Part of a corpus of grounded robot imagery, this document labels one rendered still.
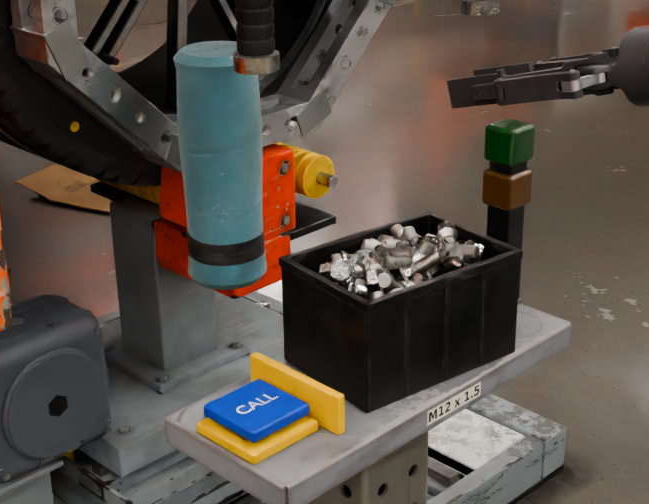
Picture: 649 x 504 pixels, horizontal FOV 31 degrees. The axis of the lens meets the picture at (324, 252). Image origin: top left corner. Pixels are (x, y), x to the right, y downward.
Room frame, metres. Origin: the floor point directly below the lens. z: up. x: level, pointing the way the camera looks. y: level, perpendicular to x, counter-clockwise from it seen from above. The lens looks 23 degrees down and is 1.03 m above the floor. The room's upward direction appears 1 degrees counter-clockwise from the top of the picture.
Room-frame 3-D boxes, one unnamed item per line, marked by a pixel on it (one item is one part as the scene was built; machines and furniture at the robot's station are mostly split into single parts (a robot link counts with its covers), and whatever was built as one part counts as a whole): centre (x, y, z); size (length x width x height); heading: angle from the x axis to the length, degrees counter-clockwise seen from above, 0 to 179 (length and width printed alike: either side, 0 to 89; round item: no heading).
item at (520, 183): (1.18, -0.20, 0.59); 0.04 x 0.04 x 0.04; 45
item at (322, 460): (1.04, -0.06, 0.44); 0.43 x 0.17 x 0.03; 135
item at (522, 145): (1.18, -0.20, 0.64); 0.04 x 0.04 x 0.04; 45
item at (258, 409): (0.92, 0.06, 0.47); 0.07 x 0.07 x 0.02; 45
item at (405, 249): (1.06, -0.08, 0.51); 0.20 x 0.14 x 0.13; 126
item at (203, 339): (1.49, 0.22, 0.32); 0.40 x 0.30 x 0.28; 135
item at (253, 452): (0.92, 0.06, 0.46); 0.08 x 0.08 x 0.01; 45
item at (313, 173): (1.52, 0.09, 0.51); 0.29 x 0.06 x 0.06; 45
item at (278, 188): (1.40, 0.13, 0.48); 0.16 x 0.12 x 0.17; 45
